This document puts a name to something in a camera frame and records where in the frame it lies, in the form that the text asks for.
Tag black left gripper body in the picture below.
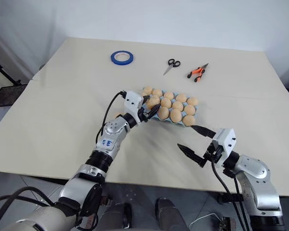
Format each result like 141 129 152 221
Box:
135 105 151 124

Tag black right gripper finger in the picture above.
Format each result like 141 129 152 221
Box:
177 143 208 168
191 125 217 140

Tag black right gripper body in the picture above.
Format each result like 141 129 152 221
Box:
202 139 223 167

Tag blue egg carton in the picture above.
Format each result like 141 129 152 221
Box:
140 89 199 128

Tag blue tape roll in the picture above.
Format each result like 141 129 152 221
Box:
110 51 134 65

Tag orange black pliers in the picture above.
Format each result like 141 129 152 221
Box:
187 63 210 84

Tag dark rounded shape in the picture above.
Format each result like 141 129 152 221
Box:
105 203 133 231
155 197 189 231

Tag black tripod stand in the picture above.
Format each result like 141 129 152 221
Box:
0 56 22 86

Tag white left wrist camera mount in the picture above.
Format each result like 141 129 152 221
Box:
124 90 145 120

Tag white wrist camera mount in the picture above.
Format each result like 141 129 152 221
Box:
124 90 145 120
211 128 236 167

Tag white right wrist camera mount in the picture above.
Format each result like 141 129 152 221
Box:
211 128 236 167

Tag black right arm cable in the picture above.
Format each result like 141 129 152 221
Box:
210 160 251 231

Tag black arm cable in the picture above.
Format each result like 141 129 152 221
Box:
95 90 127 145
210 160 251 231

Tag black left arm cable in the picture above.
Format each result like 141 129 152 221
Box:
95 90 127 145

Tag black handled scissors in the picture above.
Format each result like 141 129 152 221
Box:
162 59 181 76

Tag black cable strap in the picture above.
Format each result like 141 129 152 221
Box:
219 193 244 205

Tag thin white cable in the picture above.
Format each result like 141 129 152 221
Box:
189 211 222 228

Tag thick black cable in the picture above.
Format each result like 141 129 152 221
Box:
0 186 56 231

